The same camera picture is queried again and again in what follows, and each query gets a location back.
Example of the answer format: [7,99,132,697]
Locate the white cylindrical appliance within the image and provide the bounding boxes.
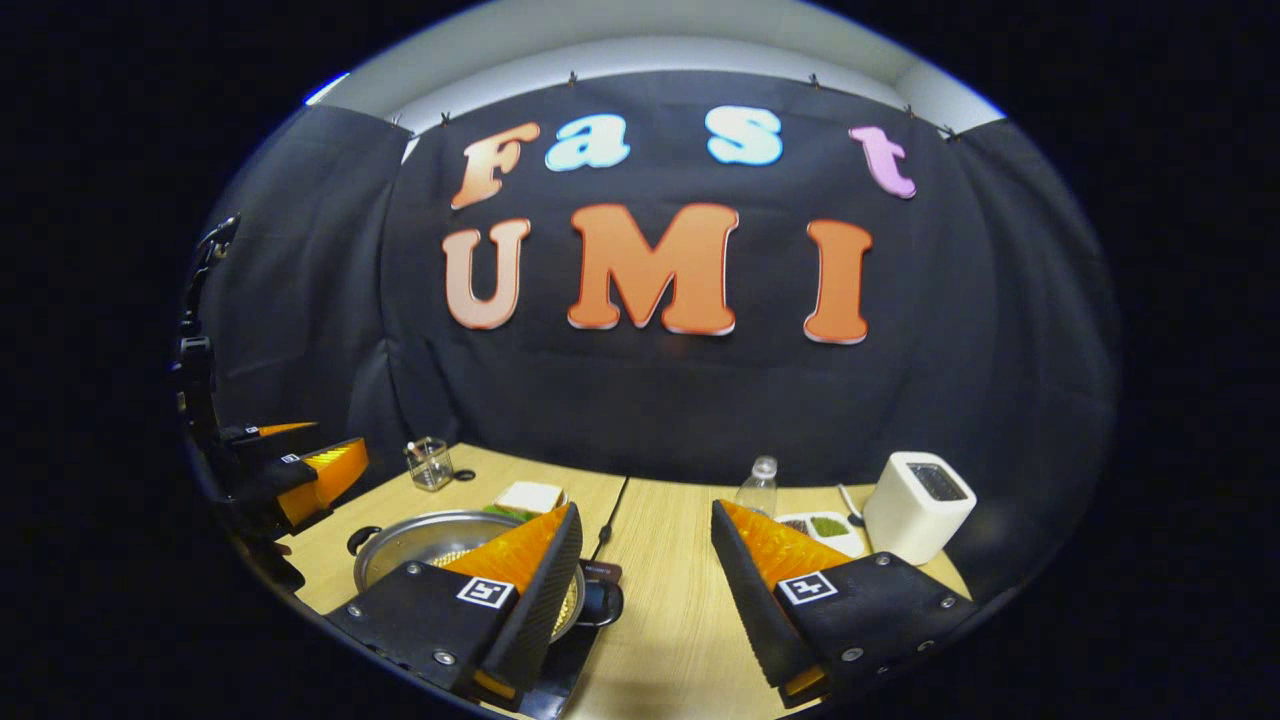
[862,451,978,567]

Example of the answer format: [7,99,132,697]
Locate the steel pot with black handle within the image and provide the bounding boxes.
[346,510,626,641]

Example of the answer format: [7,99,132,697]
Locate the black induction cooktop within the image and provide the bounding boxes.
[515,560,623,720]

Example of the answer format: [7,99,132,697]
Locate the white sectioned plate of beans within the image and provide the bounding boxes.
[775,512,866,558]

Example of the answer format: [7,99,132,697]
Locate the metal mesh utensil holder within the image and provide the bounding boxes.
[404,437,454,492]

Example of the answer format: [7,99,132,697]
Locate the clear plastic water bottle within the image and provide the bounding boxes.
[737,456,779,517]

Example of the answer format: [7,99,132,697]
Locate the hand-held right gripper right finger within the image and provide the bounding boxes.
[710,498,981,709]

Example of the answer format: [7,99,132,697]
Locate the black power cable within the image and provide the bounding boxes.
[592,477,631,561]

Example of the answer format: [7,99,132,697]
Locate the sandwich with lettuce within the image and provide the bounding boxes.
[483,481,566,521]

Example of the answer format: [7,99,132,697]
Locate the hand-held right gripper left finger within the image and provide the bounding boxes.
[325,503,586,701]

